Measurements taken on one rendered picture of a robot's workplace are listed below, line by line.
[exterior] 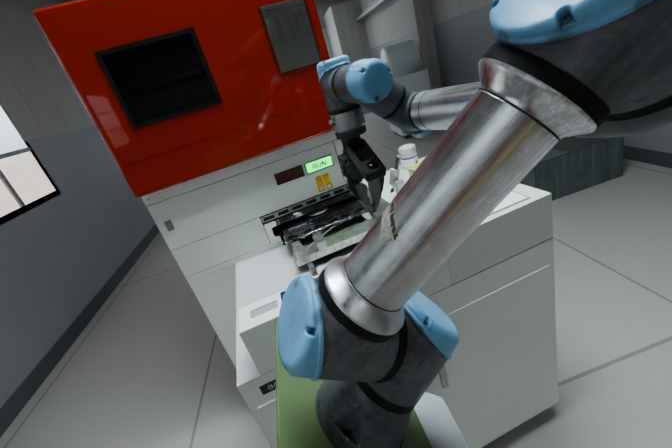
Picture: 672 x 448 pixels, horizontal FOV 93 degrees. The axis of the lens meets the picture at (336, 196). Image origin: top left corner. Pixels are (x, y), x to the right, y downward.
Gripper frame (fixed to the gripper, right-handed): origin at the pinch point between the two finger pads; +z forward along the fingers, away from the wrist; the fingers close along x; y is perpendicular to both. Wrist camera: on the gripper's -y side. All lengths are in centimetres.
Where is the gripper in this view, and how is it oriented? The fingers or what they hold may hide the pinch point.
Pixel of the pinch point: (373, 208)
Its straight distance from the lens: 79.3
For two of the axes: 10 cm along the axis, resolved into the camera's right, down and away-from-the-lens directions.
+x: -9.2, 3.5, -1.8
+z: 2.7, 8.9, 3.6
